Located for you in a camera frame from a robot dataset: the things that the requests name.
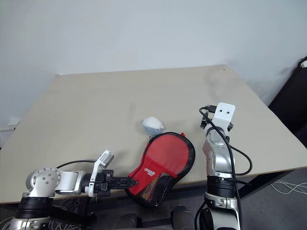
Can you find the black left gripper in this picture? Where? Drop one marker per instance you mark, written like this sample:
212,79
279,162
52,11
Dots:
105,183

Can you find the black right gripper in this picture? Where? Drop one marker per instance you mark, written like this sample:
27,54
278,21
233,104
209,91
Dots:
206,122

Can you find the red zippered pouch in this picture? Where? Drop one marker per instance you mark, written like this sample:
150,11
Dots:
158,192

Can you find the red table tennis paddle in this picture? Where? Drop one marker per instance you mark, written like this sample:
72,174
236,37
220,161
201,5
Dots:
168,153

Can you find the blue white plush toy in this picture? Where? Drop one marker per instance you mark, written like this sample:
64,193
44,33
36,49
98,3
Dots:
151,123

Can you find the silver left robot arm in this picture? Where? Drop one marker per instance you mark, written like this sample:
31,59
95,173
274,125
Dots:
45,179

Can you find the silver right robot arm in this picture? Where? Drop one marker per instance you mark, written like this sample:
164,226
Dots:
221,158

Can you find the dark rounded shape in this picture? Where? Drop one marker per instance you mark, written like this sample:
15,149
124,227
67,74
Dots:
182,218
129,222

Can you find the large black fabric object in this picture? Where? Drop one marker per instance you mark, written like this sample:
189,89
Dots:
292,100

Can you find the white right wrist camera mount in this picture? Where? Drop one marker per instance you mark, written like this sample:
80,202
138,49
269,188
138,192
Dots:
224,115

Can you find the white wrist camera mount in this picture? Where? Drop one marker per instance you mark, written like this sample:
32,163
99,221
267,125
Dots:
224,115
96,170

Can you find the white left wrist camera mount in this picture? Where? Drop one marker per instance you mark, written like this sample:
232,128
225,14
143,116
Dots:
96,170

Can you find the black table frame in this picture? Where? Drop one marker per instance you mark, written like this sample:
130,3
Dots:
263,182

